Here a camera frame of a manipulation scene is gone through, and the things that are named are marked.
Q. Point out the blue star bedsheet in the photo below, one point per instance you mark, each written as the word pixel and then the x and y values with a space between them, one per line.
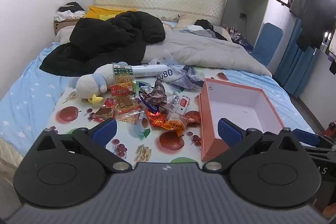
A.
pixel 26 98

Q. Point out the clear packet red print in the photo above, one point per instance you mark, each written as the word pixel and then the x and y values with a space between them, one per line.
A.
pixel 130 116

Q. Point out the food printed mat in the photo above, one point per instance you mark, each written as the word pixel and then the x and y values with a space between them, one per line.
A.
pixel 126 140

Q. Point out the black jacket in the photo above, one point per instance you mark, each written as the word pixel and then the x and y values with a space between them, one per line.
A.
pixel 105 40

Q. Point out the white plush duck toy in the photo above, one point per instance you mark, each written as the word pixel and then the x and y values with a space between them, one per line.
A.
pixel 89 85

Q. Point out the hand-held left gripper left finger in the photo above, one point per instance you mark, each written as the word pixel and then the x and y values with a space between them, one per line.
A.
pixel 103 132

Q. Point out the orange cardboard box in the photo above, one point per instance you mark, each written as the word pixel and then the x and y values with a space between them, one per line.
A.
pixel 236 98

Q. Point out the dark red snack packet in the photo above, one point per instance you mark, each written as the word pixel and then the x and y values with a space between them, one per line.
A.
pixel 193 117

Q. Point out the brown red snack packet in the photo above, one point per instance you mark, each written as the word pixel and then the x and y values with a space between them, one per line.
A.
pixel 103 113

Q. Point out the small bedside items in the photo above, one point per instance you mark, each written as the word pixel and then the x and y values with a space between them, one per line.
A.
pixel 237 36

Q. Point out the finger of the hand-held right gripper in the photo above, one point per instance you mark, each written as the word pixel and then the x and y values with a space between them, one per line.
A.
pixel 305 137

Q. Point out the wall socket with plug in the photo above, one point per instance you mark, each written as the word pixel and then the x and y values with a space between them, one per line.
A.
pixel 242 15

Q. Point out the crumpled white blue plastic bag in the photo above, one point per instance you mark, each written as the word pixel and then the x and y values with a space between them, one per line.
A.
pixel 181 77

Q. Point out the red suitcase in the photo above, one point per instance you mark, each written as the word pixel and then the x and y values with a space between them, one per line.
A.
pixel 331 129

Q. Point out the grey duvet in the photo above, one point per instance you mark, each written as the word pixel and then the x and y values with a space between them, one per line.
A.
pixel 204 50

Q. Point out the checkered blue white cloth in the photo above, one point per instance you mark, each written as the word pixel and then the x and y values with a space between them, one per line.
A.
pixel 194 29

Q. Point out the red label clear snack packet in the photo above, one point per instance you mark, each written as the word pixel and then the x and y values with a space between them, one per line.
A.
pixel 122 90

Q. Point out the blue curtain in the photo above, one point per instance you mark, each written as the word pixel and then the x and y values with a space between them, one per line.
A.
pixel 291 64

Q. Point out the pile of folded clothes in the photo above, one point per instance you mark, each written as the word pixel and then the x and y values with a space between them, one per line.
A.
pixel 69 11

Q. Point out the pink pillow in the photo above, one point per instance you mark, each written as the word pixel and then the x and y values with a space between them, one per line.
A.
pixel 186 19

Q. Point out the white snack packet red label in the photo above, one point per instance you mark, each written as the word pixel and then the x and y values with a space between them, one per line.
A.
pixel 174 104

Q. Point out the dark blue snack packet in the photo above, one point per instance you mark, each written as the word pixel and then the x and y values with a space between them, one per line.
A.
pixel 148 106

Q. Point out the yellow pillow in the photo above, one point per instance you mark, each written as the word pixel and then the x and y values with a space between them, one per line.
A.
pixel 102 12

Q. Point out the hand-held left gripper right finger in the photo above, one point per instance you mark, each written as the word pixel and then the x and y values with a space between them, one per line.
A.
pixel 229 132

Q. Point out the beige pillow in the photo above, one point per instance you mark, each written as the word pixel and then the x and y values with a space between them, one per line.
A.
pixel 65 33

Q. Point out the dark garment on bed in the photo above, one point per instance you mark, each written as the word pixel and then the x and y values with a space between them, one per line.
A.
pixel 204 23

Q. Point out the silver brown snack packet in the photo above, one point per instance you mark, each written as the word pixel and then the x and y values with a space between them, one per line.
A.
pixel 157 91

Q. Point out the green label snack packet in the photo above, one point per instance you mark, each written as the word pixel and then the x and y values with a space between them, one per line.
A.
pixel 123 77

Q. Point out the hanging dark coat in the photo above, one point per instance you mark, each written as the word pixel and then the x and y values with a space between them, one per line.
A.
pixel 317 11

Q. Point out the clear packet brown snack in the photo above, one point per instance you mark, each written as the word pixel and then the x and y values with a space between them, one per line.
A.
pixel 127 102

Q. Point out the small red snack packet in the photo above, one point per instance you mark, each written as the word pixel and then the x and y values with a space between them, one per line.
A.
pixel 111 103

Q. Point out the blue chair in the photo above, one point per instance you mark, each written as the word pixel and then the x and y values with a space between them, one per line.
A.
pixel 270 43

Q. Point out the white cylinder bottle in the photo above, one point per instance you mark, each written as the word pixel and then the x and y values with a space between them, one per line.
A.
pixel 149 71

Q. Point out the orange snack packet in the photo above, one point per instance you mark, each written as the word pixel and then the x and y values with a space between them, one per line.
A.
pixel 174 125

